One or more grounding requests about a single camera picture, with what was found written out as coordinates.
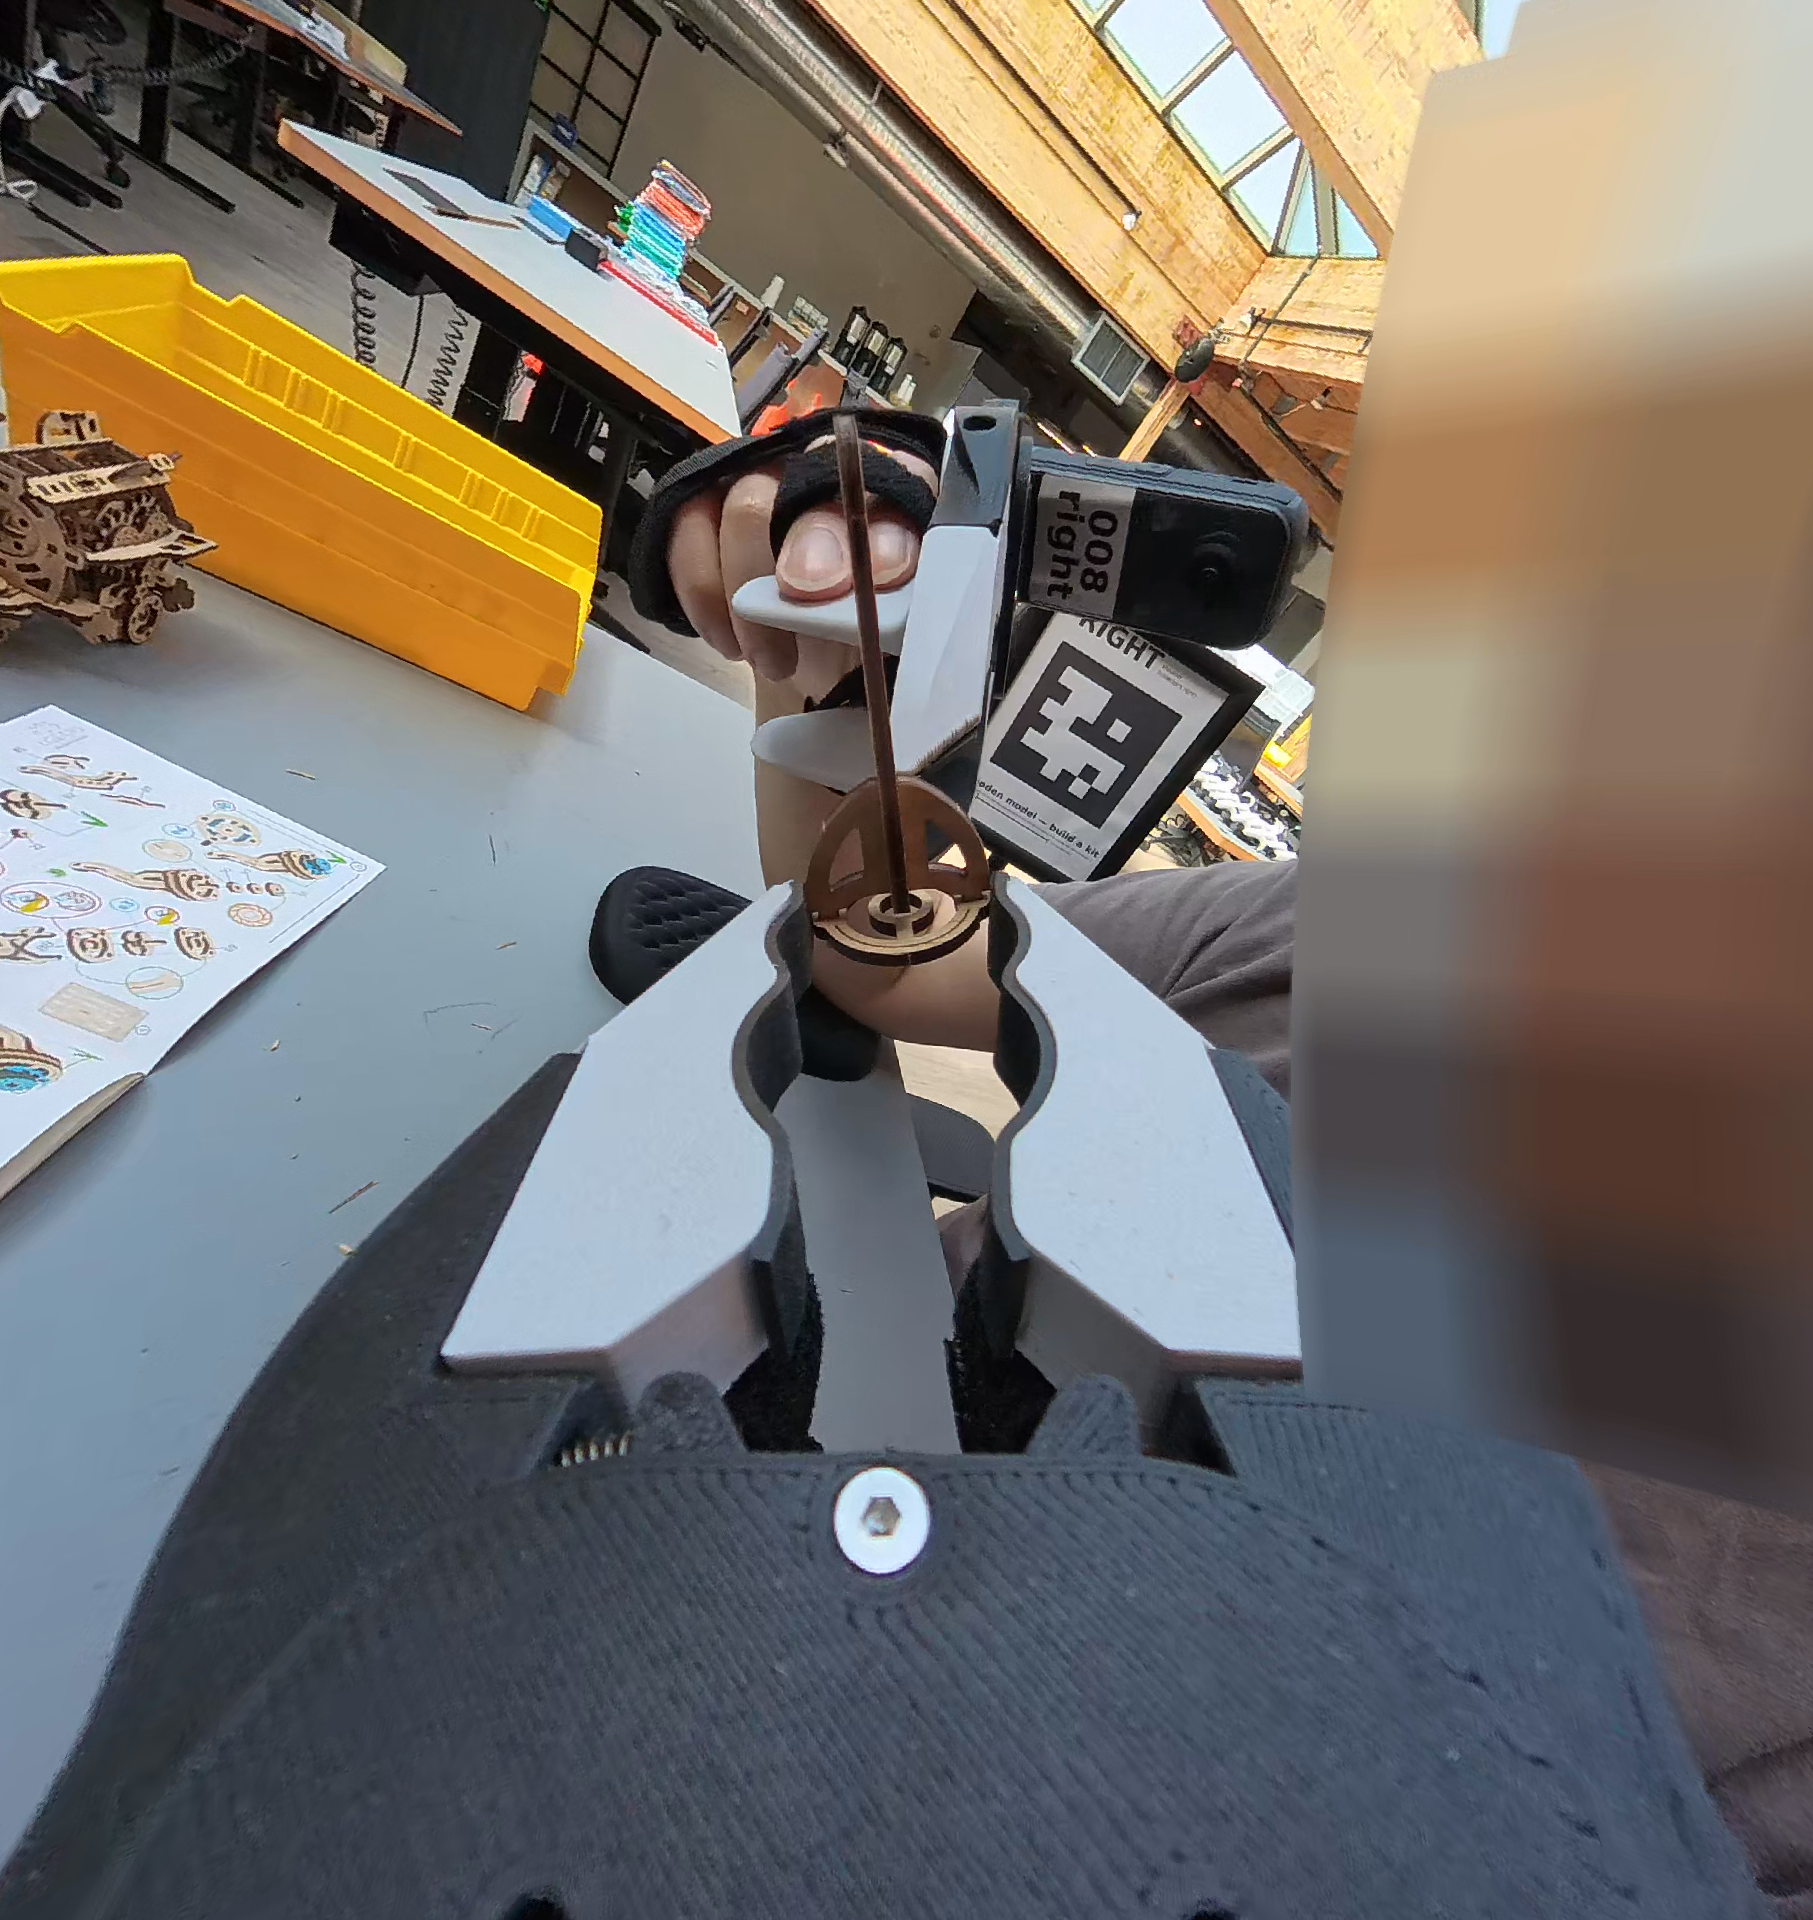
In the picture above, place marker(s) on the long white table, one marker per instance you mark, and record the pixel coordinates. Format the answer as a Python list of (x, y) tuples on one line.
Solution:
[(577, 285)]

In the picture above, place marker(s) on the brown top desk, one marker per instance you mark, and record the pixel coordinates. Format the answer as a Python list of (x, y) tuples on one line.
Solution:
[(320, 60)]

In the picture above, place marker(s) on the person's right hand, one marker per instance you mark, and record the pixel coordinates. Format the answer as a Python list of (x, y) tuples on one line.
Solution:
[(816, 554)]

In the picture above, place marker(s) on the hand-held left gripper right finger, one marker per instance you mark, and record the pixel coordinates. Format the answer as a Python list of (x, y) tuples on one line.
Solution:
[(1146, 1184)]

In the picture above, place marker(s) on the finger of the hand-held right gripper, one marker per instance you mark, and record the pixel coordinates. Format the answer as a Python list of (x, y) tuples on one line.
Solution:
[(959, 631)]

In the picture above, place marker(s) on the person's right forearm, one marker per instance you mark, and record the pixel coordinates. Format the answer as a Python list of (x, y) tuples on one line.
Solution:
[(921, 1005)]

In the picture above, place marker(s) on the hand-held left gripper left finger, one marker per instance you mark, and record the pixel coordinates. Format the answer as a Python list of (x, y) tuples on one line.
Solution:
[(637, 1184)]

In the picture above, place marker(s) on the assembled wooden model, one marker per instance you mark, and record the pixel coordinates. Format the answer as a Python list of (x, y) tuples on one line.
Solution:
[(51, 524)]

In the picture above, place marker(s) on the yellow plastic bin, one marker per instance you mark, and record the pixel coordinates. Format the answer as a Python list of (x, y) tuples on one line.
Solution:
[(320, 451)]

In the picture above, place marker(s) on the wall air vent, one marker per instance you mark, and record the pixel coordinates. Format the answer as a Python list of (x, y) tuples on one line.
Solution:
[(1109, 356)]

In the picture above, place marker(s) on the stack of colourful packets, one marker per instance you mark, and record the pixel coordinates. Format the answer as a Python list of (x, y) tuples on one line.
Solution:
[(663, 225)]

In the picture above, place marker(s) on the illustrated instruction booklet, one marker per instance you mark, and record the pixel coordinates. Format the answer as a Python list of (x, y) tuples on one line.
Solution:
[(127, 900)]

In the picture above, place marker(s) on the wooden disc part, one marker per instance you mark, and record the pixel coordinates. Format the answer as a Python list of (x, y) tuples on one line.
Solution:
[(864, 938)]

